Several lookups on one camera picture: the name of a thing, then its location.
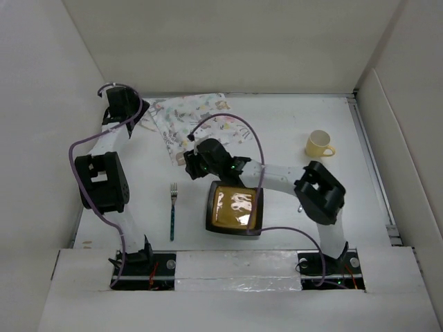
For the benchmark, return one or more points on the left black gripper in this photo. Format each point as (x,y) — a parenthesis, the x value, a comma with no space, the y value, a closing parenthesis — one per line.
(133,99)

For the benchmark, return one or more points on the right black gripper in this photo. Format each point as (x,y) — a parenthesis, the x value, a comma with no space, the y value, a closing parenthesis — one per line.
(193,164)

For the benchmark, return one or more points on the animal print cloth placemat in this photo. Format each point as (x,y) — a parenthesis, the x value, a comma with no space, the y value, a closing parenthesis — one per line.
(174,119)

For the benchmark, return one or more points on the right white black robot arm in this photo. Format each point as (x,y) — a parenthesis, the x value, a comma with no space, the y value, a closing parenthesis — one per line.
(320,194)

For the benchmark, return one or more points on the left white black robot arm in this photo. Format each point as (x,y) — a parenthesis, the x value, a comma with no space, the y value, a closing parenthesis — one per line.
(97,167)

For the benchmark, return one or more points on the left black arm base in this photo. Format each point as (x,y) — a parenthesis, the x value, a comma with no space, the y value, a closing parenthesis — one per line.
(145,270)

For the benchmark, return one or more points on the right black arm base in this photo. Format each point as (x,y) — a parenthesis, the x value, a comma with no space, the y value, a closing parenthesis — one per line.
(338,274)

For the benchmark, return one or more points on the square black yellow plate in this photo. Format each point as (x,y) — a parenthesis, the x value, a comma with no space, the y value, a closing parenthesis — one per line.
(234,210)

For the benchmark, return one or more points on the fork with teal handle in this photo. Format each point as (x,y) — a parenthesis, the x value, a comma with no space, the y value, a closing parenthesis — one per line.
(173,196)

